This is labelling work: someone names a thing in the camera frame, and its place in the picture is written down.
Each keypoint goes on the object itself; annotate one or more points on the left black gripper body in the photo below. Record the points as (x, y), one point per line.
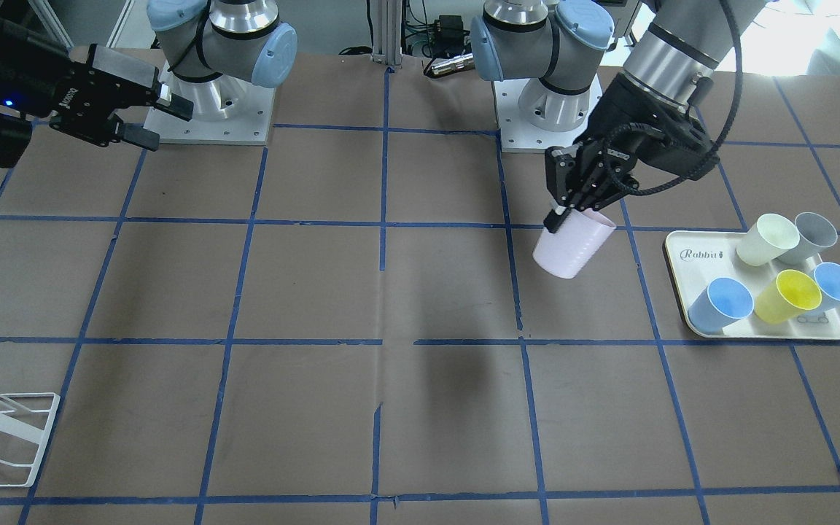
(612, 109)

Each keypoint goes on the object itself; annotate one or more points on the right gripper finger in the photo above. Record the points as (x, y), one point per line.
(102, 130)
(123, 82)

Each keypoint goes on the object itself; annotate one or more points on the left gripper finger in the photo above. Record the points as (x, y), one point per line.
(565, 165)
(599, 189)

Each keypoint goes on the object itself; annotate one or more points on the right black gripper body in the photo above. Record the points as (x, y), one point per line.
(20, 82)

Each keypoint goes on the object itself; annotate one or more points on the pink plastic cup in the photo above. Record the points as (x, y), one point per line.
(569, 240)

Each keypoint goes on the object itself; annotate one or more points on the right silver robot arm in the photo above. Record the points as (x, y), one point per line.
(204, 41)

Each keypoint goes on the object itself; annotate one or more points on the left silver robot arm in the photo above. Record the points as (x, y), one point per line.
(561, 43)

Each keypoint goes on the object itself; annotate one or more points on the light blue cup near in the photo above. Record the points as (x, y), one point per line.
(723, 302)

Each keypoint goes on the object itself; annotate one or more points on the light blue cup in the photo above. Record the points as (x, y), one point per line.
(827, 277)
(723, 302)

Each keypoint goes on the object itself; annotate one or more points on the cream plastic cup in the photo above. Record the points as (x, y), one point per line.
(770, 236)

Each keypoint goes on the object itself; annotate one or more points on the grey plastic cup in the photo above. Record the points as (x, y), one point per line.
(816, 234)

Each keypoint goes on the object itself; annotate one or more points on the yellow plastic cup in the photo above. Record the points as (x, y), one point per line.
(790, 294)

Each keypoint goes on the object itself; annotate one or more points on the light blue cup far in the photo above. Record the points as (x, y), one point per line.
(827, 277)

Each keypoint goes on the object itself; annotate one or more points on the cream plastic tray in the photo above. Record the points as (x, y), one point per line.
(695, 258)

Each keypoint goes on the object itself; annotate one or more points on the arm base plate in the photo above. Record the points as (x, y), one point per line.
(532, 118)
(226, 111)

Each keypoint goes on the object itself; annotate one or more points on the aluminium frame post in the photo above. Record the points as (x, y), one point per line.
(386, 32)

